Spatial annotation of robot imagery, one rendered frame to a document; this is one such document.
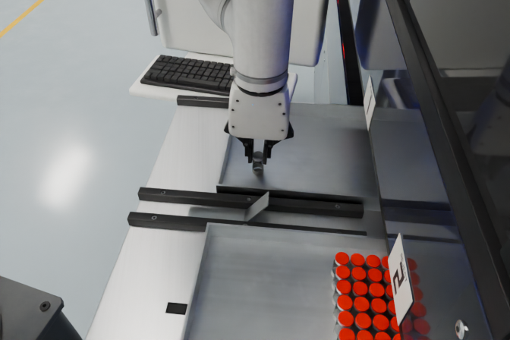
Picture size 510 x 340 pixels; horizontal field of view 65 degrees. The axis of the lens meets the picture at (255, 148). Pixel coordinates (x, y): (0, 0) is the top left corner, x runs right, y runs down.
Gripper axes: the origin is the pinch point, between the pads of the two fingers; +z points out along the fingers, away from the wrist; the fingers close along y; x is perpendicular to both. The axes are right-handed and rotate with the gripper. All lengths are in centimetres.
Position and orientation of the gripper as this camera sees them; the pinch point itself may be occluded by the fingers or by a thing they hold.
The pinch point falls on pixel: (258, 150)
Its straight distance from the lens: 73.9
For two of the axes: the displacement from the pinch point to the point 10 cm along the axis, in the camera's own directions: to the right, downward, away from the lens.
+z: -0.2, 7.3, 6.9
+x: 1.0, -6.8, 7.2
